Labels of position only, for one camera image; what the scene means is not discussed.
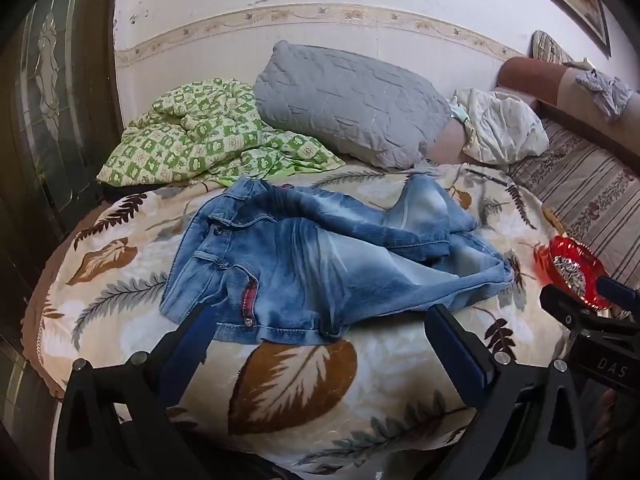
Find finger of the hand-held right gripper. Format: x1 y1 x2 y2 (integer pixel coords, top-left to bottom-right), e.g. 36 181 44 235
595 275 640 311
539 284 608 333

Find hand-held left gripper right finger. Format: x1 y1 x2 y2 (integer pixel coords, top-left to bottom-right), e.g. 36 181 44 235
424 304 588 480

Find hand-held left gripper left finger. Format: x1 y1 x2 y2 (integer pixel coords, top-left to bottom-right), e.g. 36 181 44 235
52 304 221 480

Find blue denim pants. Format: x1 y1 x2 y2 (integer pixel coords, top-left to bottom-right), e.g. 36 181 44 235
159 176 516 347

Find pile of sunflower seeds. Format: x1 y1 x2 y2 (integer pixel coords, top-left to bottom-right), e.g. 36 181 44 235
550 255 593 293

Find red glass bowl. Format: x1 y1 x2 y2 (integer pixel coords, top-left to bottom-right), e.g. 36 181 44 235
535 236 613 311

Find striped floral cushion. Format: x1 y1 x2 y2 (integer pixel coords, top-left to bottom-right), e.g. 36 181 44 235
507 117 640 291

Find leaf print blanket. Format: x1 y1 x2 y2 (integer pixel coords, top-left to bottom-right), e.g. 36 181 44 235
22 162 576 476

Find black pen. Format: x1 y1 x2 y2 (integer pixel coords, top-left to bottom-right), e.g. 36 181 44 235
465 167 511 185

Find white pillow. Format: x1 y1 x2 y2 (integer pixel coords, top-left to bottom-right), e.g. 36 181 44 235
452 87 551 166

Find grey crumpled cloth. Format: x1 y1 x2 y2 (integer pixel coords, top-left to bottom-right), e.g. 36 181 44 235
575 67 636 121

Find green checkered blanket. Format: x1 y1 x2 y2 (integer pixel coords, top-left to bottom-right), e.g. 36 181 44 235
96 77 346 188

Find pale green cloth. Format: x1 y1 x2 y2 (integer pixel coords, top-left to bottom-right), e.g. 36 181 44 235
450 100 474 128

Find brown sofa armrest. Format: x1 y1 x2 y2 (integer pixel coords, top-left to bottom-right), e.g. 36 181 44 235
497 56 640 126

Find small patterned cushion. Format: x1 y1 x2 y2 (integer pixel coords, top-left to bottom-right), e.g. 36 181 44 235
530 30 576 66

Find grey quilted pillow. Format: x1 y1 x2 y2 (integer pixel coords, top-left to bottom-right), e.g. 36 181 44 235
252 40 453 171

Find dark wooden door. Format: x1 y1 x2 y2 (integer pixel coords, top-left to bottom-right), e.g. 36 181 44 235
0 0 123 281

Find framed wall picture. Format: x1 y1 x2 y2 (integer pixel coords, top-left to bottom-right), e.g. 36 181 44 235
495 0 613 58

